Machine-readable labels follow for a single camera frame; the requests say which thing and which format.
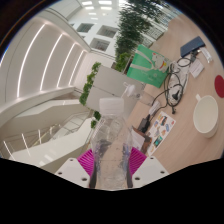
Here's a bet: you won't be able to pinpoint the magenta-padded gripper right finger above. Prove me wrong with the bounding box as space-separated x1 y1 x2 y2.
123 146 170 189

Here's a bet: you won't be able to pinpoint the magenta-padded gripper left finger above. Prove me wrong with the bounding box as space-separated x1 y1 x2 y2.
54 148 98 190

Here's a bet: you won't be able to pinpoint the clear plastic water bottle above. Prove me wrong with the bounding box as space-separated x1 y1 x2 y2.
89 97 134 191

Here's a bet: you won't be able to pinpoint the colourful sticker sheet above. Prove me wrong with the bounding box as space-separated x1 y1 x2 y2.
145 110 177 157

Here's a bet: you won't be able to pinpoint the black power adapter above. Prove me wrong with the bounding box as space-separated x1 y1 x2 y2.
137 114 152 134

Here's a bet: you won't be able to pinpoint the low green potted plants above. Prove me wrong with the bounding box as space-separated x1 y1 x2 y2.
78 61 103 107
114 51 133 73
90 110 103 129

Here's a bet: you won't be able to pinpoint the white charger block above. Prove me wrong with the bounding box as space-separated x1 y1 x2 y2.
148 100 162 116

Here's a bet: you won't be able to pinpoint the white cup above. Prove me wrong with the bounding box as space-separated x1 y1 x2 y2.
192 93 220 139

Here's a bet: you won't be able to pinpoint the tall clear shaker bottle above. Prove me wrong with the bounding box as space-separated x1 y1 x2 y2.
120 81 158 108

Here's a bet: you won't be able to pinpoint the white cabinet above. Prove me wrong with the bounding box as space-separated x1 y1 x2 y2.
84 64 146 118

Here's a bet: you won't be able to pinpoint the green tote bag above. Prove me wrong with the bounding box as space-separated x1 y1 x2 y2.
126 43 172 89

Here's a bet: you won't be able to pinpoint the white paper card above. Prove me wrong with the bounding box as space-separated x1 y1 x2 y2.
188 59 205 78

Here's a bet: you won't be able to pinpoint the ceiling light strips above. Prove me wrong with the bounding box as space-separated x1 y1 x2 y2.
16 22 88 99

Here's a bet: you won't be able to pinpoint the clear plastic packet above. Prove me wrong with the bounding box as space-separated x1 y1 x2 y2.
199 47 214 64

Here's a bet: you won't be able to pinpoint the dark blue keyboard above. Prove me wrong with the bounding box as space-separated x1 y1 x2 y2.
179 35 207 58

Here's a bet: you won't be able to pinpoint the tall leafy green trees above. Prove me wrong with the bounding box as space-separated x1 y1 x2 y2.
113 0 174 73

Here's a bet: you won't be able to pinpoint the black cable bundle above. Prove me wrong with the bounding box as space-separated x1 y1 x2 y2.
151 56 193 116

